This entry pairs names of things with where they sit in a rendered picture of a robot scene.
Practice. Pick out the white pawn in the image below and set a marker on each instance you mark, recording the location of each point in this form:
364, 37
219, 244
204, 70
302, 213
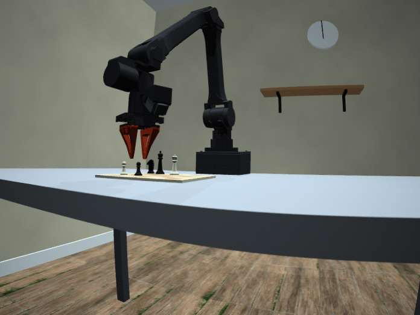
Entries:
123, 169

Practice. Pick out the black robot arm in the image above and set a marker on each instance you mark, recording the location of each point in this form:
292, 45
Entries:
131, 74

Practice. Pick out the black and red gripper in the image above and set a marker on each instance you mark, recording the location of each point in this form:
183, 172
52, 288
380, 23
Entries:
146, 124

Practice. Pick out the brown and cream chessboard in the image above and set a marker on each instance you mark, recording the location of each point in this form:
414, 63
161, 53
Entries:
182, 178

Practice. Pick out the white chess queen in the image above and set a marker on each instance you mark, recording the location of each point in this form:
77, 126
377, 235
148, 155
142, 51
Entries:
174, 169

